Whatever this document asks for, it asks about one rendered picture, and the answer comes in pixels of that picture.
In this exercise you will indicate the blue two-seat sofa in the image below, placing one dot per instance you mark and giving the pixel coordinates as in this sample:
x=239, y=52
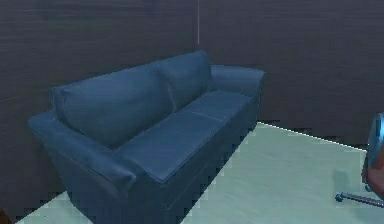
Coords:
x=173, y=143

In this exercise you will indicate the blue and red swivel chair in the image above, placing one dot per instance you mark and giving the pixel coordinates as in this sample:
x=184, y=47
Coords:
x=376, y=160

